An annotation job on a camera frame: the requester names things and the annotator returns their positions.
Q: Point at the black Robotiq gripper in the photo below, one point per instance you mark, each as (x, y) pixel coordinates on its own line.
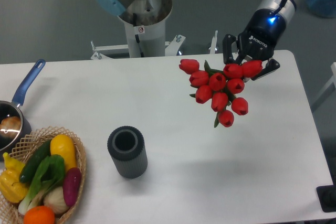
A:
(257, 41)

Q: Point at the red tulip bouquet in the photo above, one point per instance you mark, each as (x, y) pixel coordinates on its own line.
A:
(221, 87)

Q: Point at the dark grey ribbed vase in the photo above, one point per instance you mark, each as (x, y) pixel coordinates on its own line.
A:
(126, 147)

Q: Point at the black device at edge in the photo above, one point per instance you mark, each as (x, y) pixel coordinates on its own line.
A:
(326, 195)

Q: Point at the yellow squash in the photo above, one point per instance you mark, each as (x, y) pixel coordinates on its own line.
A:
(63, 145)

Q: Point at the purple eggplant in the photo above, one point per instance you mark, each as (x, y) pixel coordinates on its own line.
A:
(71, 186)

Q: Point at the green cucumber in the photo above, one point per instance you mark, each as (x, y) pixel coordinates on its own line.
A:
(28, 172)

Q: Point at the green bok choy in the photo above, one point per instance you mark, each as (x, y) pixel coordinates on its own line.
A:
(49, 174)

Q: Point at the beige garlic bulb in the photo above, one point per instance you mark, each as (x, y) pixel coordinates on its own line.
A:
(55, 201)

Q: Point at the bread roll in pan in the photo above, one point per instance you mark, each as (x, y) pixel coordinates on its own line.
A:
(10, 127)

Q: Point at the orange tangerine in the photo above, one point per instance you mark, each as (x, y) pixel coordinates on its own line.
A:
(40, 214)

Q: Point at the yellow bell pepper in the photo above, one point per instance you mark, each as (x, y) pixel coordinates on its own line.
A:
(11, 188)

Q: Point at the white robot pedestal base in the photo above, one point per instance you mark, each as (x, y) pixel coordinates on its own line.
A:
(145, 27)

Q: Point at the blue handled saucepan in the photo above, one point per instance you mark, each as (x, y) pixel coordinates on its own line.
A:
(12, 108)

